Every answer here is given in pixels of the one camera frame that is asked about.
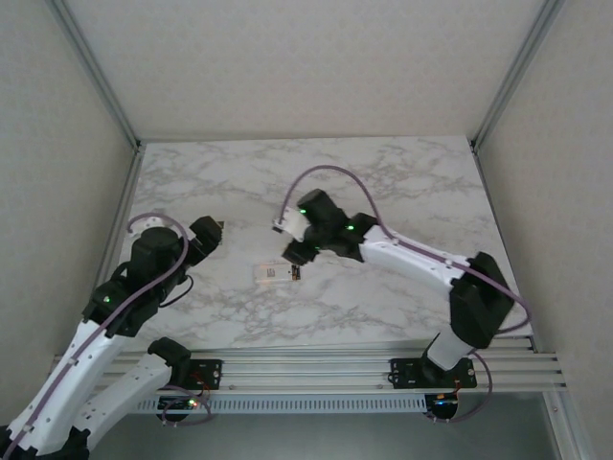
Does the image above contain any aluminium mounting rail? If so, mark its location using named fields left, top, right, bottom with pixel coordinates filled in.
left=52, top=337, right=569, bottom=395

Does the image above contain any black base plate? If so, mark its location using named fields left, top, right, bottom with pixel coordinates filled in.
left=189, top=358, right=224, bottom=390
left=390, top=356, right=478, bottom=388

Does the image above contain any aluminium table edge rail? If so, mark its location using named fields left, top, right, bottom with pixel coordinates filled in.
left=100, top=143, right=148, bottom=279

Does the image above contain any purple cable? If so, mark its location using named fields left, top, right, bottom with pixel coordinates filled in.
left=0, top=213, right=215, bottom=460
left=280, top=164, right=534, bottom=426

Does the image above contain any white battery box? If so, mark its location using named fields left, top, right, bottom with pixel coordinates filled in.
left=252, top=261, right=304, bottom=285

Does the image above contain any thin black cable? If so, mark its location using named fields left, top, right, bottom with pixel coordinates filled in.
left=160, top=275, right=194, bottom=308

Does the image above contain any controller board with LED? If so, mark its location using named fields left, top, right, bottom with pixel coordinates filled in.
left=433, top=393, right=462, bottom=418
left=159, top=396, right=201, bottom=412

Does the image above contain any aluminium frame post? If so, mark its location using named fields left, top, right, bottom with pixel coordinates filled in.
left=47, top=0, right=145, bottom=150
left=545, top=390, right=579, bottom=460
left=471, top=0, right=566, bottom=150

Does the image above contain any grey slotted cable duct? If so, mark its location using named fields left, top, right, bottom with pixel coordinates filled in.
left=136, top=395, right=428, bottom=414

